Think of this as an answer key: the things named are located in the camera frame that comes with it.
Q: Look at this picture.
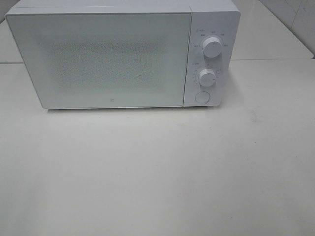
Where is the upper white power knob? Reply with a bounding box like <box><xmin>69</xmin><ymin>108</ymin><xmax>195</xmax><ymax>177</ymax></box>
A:
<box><xmin>202</xmin><ymin>36</ymin><xmax>222</xmax><ymax>58</ymax></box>

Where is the white microwave door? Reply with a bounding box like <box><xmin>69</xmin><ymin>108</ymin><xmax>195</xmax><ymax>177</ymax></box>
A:
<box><xmin>7</xmin><ymin>13</ymin><xmax>190</xmax><ymax>109</ymax></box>

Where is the white timer knob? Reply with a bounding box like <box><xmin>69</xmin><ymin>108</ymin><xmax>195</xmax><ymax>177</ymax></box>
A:
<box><xmin>197</xmin><ymin>69</ymin><xmax>217</xmax><ymax>87</ymax></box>

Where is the round white door button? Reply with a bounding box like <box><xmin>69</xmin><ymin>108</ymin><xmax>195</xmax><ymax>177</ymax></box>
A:
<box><xmin>195</xmin><ymin>91</ymin><xmax>210</xmax><ymax>104</ymax></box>

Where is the white microwave oven body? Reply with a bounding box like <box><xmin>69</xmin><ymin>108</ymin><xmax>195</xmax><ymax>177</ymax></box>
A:
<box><xmin>5</xmin><ymin>0</ymin><xmax>241</xmax><ymax>107</ymax></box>

